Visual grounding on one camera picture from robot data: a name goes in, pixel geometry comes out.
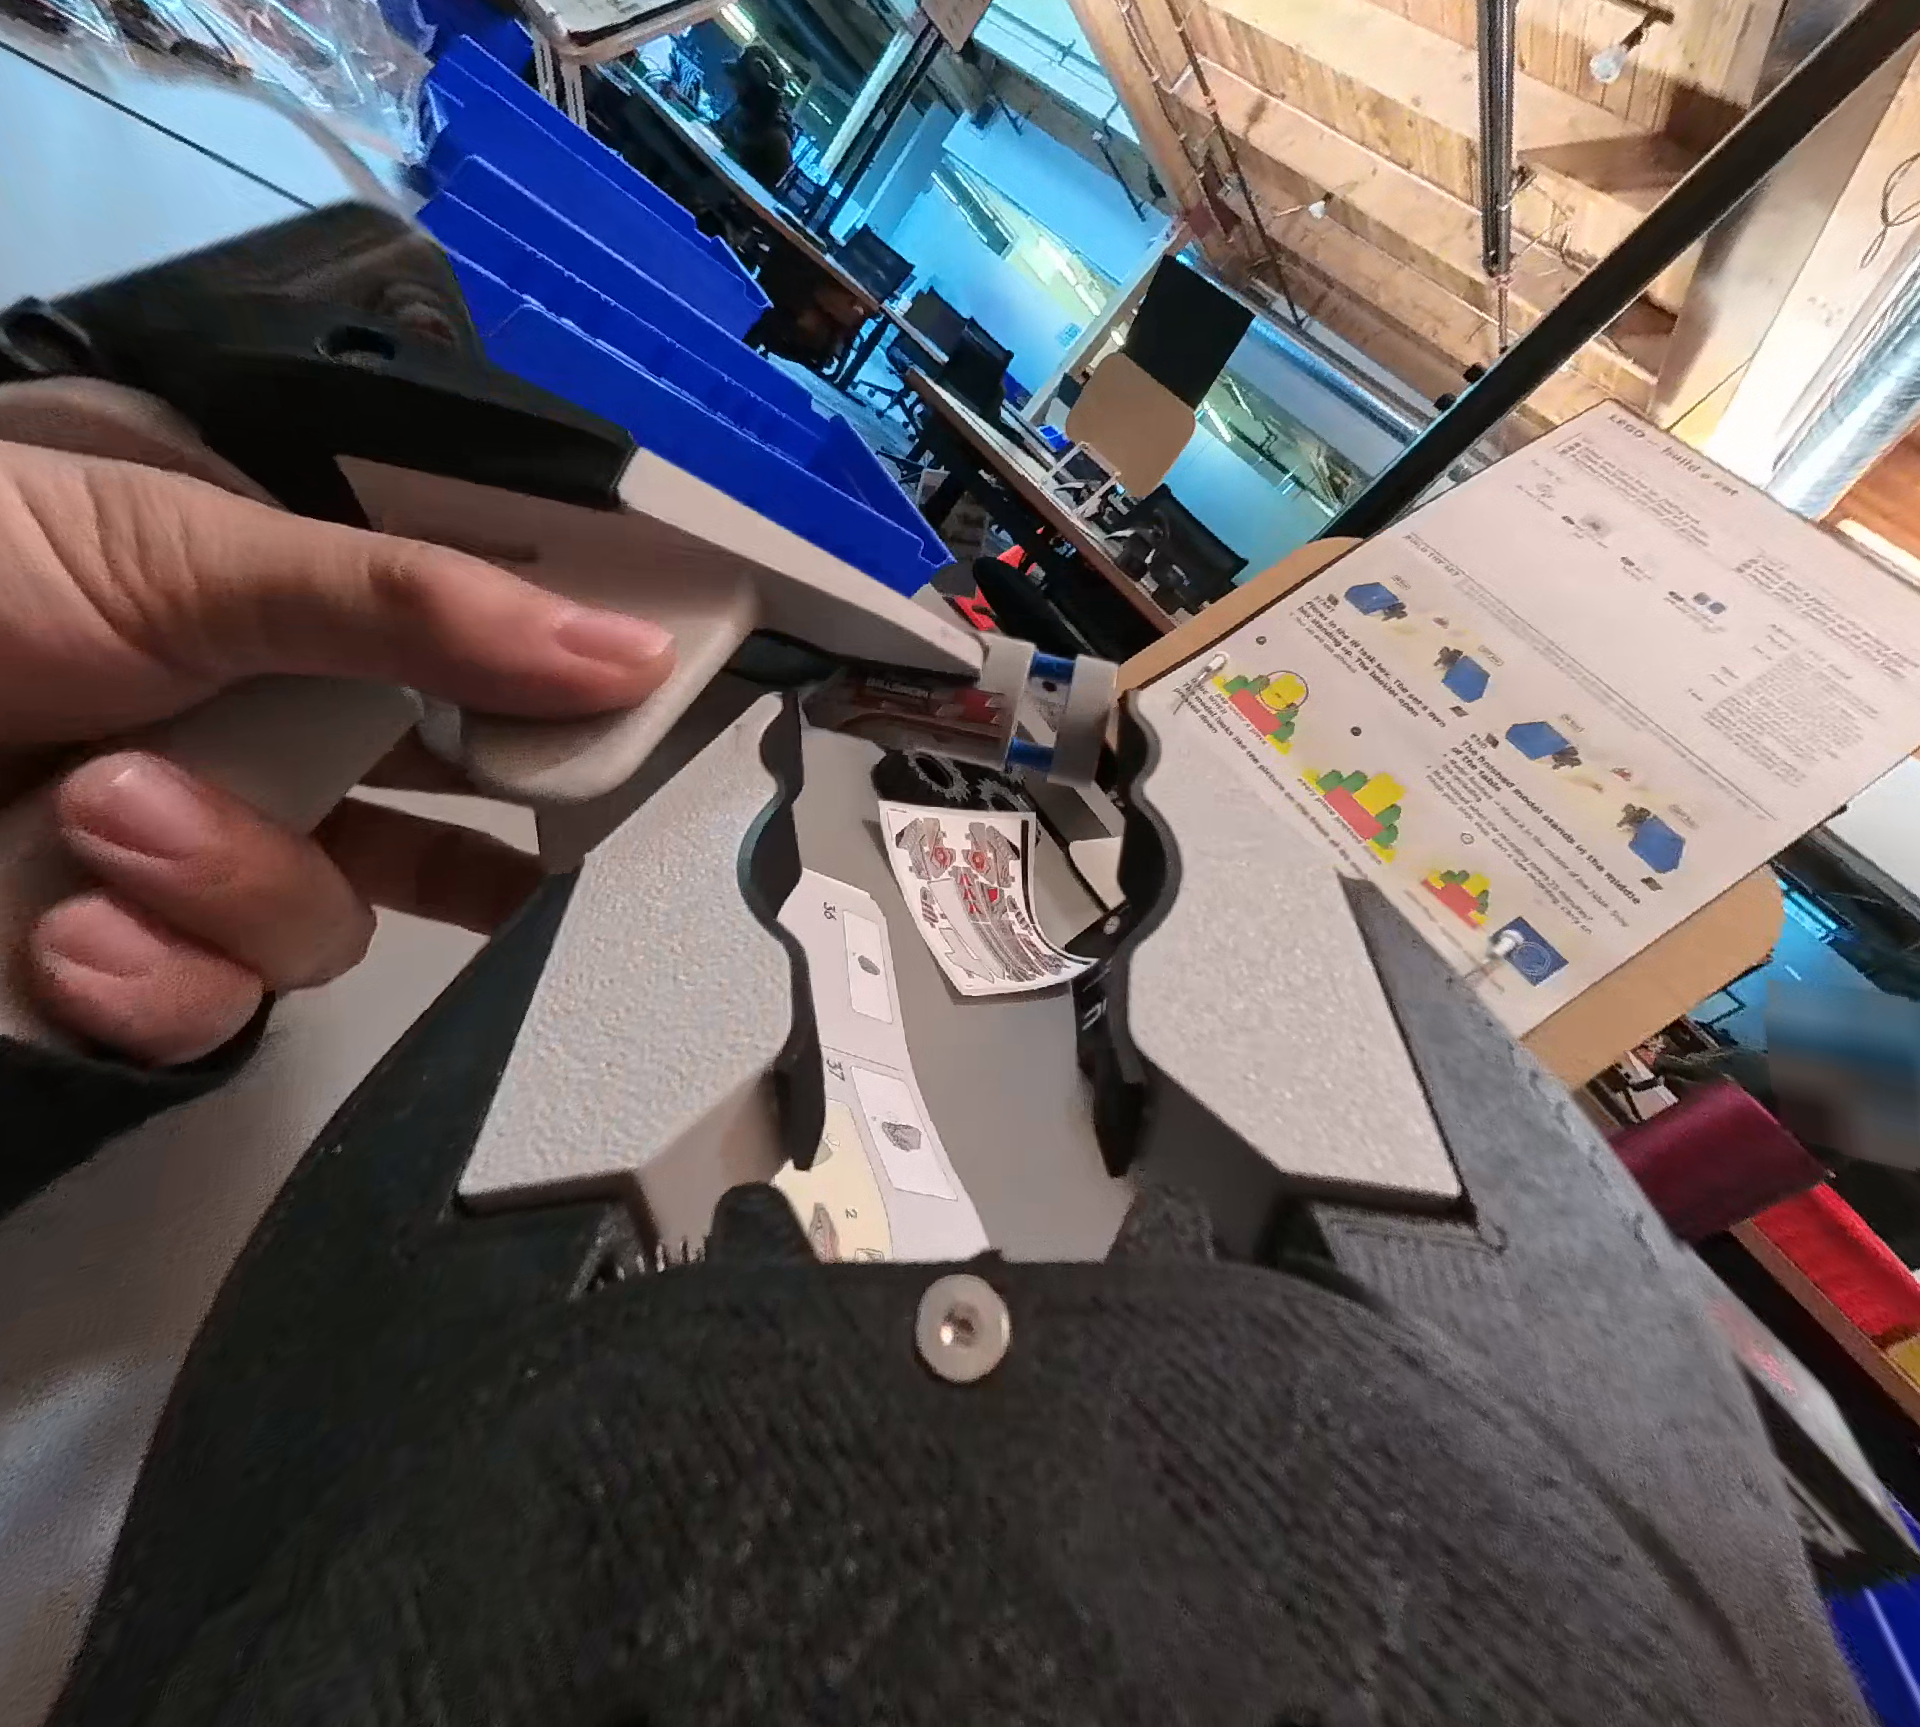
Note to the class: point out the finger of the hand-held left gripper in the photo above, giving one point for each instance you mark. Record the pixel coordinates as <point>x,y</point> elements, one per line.
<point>704,542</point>

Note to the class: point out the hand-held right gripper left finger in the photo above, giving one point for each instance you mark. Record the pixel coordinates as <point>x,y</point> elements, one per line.
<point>631,1007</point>

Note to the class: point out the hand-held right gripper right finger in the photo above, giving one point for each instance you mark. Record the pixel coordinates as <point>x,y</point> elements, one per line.
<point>1275,1007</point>

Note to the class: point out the grey toy part blue pins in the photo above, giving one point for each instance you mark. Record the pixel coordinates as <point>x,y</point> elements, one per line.
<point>901,708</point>

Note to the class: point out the grey desk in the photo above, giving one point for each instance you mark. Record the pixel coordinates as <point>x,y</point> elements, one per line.
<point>1035,1097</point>

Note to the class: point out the long wooden desk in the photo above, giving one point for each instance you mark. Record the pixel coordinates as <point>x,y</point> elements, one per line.
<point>1050,512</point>

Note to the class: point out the person's left hand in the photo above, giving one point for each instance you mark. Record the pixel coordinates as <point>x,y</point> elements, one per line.
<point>225,588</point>

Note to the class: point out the blue storage bin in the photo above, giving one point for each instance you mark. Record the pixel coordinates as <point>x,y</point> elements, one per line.
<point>571,182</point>
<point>674,406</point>
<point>1882,1637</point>

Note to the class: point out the toy instruction booklet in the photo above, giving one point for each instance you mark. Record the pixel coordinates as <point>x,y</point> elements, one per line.
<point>901,1127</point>

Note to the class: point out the toy sticker sheet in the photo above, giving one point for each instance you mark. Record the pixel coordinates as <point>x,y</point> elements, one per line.
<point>974,901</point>

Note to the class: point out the black office chair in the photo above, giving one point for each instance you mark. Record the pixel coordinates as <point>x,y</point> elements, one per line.
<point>974,370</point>
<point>1185,550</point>

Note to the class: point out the black toy tyre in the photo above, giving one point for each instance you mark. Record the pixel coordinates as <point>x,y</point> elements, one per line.
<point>931,774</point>
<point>1002,790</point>

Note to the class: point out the maroon storage bin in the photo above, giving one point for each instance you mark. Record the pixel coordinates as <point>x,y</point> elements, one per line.
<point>1711,1157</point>

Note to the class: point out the printed instruction sheet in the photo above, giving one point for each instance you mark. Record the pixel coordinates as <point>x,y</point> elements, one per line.
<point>1574,648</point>

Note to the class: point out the black and wooden panel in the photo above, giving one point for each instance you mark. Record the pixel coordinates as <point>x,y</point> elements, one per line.
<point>1185,332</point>

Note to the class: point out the yellow storage bin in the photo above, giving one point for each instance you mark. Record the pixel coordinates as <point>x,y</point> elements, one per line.
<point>1904,1351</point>

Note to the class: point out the black pole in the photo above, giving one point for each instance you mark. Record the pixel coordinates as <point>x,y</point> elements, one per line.
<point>1650,242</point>

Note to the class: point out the hanging metal rod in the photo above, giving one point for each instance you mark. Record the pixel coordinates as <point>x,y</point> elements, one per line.
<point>1500,32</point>

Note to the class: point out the ceiling light bulb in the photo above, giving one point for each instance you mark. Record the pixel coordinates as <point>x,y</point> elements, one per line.
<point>1608,62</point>

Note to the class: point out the silver air duct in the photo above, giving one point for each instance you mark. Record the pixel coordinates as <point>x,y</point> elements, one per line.
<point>1860,406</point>

